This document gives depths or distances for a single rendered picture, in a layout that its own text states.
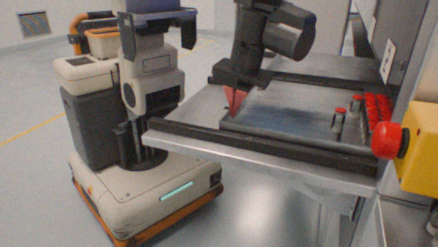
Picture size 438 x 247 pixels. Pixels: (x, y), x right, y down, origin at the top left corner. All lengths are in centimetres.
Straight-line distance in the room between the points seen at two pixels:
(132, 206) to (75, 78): 59
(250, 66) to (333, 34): 94
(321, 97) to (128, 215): 92
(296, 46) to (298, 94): 31
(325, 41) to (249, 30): 96
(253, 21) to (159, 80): 71
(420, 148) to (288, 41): 22
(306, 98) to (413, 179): 44
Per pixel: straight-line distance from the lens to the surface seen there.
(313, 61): 105
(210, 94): 72
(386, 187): 45
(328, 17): 139
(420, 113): 34
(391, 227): 42
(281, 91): 73
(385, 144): 33
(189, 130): 52
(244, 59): 49
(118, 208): 131
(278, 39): 44
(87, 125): 139
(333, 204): 62
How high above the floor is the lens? 115
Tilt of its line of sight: 27 degrees down
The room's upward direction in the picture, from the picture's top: straight up
